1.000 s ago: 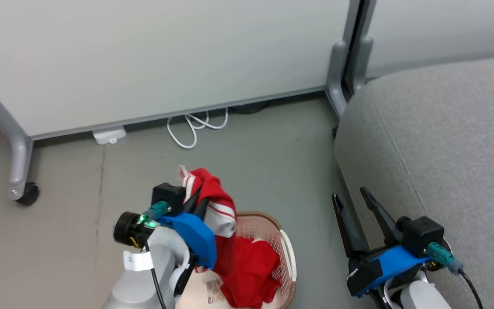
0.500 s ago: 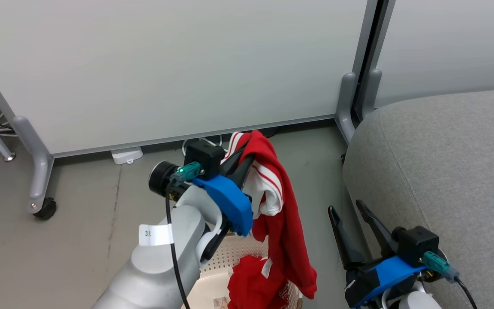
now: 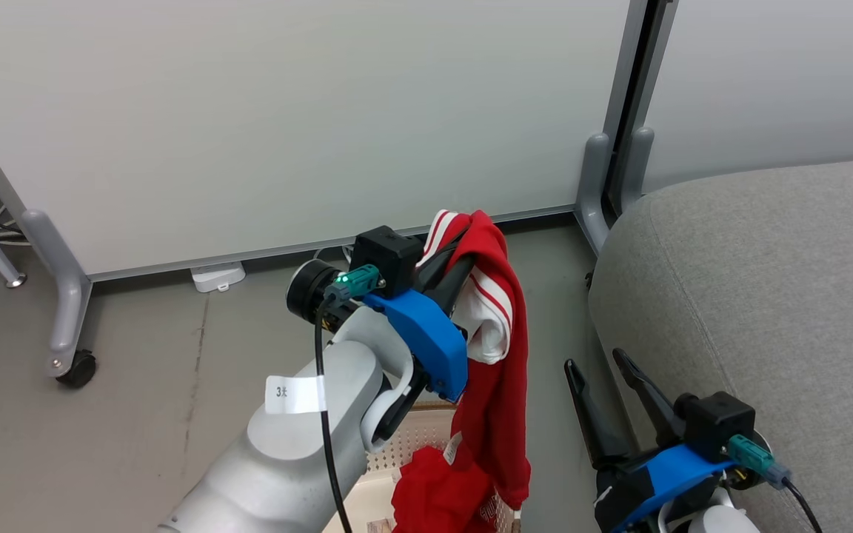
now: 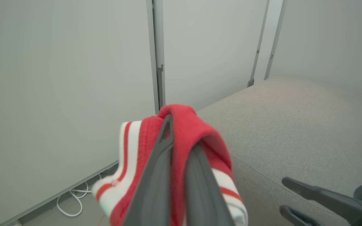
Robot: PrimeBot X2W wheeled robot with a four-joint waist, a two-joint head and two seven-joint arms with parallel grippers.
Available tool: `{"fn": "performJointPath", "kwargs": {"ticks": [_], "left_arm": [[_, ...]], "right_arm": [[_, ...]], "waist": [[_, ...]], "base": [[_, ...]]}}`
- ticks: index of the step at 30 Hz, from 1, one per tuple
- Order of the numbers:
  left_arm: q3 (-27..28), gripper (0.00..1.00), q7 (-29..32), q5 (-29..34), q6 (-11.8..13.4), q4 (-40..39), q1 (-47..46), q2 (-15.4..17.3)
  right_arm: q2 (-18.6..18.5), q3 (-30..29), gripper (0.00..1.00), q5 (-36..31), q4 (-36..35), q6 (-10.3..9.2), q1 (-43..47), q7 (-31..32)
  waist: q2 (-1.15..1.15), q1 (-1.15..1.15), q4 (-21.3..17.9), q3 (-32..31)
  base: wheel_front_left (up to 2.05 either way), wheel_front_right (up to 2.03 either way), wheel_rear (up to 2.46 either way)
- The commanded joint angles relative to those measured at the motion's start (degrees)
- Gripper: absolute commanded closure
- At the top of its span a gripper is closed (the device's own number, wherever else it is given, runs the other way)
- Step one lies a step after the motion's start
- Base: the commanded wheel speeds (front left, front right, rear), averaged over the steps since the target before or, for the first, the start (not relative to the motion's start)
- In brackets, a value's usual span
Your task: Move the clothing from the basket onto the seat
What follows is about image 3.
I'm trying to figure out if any red fleece garment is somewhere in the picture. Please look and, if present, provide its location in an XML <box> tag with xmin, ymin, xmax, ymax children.
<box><xmin>391</xmin><ymin>444</ymin><xmax>505</xmax><ymax>533</ymax></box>

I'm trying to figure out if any wide white partition panel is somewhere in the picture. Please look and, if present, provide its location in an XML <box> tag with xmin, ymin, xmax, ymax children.
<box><xmin>0</xmin><ymin>0</ymin><xmax>653</xmax><ymax>389</ymax></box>

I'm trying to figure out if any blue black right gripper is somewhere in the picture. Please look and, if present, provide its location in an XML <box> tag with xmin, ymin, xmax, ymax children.
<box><xmin>564</xmin><ymin>348</ymin><xmax>738</xmax><ymax>533</ymax></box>

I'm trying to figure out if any small white plastic box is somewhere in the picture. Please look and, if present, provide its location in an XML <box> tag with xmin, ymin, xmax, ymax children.
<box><xmin>190</xmin><ymin>261</ymin><xmax>247</xmax><ymax>294</ymax></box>

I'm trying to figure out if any narrow white partition panel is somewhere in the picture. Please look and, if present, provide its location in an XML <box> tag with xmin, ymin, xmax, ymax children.
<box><xmin>619</xmin><ymin>0</ymin><xmax>853</xmax><ymax>217</ymax></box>

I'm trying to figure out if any black cable with teal plug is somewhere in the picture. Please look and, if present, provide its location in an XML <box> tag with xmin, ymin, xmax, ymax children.
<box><xmin>313</xmin><ymin>265</ymin><xmax>387</xmax><ymax>533</ymax></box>
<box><xmin>726</xmin><ymin>435</ymin><xmax>824</xmax><ymax>533</ymax></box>

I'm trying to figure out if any grey fabric sofa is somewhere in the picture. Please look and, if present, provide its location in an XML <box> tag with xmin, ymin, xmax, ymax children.
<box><xmin>588</xmin><ymin>155</ymin><xmax>853</xmax><ymax>533</ymax></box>

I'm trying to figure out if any black caster wheel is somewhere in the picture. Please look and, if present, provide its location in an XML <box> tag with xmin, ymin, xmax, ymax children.
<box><xmin>55</xmin><ymin>349</ymin><xmax>98</xmax><ymax>389</ymax></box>

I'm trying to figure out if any red white striped jacket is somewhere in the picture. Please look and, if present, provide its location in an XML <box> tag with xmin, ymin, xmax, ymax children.
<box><xmin>415</xmin><ymin>209</ymin><xmax>532</xmax><ymax>519</ymax></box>

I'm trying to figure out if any cream perforated laundry basket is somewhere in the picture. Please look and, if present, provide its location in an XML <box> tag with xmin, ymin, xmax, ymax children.
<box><xmin>323</xmin><ymin>403</ymin><xmax>523</xmax><ymax>533</ymax></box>

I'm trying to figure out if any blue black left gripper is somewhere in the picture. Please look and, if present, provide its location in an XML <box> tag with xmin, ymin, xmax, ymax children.
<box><xmin>362</xmin><ymin>237</ymin><xmax>476</xmax><ymax>405</ymax></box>

